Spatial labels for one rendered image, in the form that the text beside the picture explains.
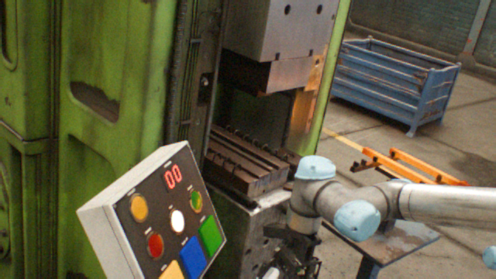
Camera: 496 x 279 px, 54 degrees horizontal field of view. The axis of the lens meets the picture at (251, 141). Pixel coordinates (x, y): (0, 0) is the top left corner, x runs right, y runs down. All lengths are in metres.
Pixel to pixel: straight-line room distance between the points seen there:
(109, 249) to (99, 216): 0.07
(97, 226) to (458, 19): 8.92
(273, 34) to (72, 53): 0.62
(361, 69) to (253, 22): 4.19
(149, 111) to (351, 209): 0.63
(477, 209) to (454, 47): 8.73
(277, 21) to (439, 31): 8.47
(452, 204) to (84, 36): 1.13
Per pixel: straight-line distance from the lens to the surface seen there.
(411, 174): 1.89
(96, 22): 1.54
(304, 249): 1.04
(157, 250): 1.01
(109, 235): 0.96
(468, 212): 0.91
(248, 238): 1.53
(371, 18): 10.46
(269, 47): 1.34
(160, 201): 1.04
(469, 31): 9.48
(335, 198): 0.93
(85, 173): 1.74
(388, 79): 5.34
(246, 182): 1.51
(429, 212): 0.95
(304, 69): 1.50
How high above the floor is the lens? 1.69
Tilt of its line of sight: 23 degrees down
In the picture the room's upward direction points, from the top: 10 degrees clockwise
